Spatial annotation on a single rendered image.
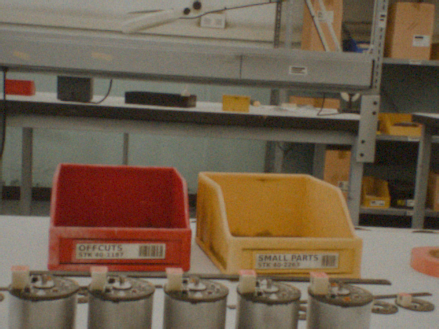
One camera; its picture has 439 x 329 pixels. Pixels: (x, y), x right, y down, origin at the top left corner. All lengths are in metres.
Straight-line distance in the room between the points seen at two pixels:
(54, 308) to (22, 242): 0.33
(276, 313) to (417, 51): 4.20
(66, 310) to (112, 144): 4.38
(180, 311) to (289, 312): 0.04
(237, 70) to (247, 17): 2.17
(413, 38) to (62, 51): 2.47
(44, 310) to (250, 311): 0.07
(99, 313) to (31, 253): 0.30
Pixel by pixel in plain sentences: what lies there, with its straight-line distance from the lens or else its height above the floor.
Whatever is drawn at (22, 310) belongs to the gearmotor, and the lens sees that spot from 0.27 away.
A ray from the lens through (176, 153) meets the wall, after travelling 4.64.
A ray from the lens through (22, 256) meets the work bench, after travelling 0.56.
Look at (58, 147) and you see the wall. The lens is 4.68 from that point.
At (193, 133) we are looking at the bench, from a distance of 2.57.
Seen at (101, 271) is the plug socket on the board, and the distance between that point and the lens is 0.27.
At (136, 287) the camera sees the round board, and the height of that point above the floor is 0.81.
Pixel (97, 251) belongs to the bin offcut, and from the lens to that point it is 0.51.
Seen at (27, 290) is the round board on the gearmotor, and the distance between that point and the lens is 0.27.
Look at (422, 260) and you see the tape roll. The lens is 0.58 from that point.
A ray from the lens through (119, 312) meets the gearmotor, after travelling 0.27.
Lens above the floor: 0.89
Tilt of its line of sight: 8 degrees down
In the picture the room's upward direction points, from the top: 3 degrees clockwise
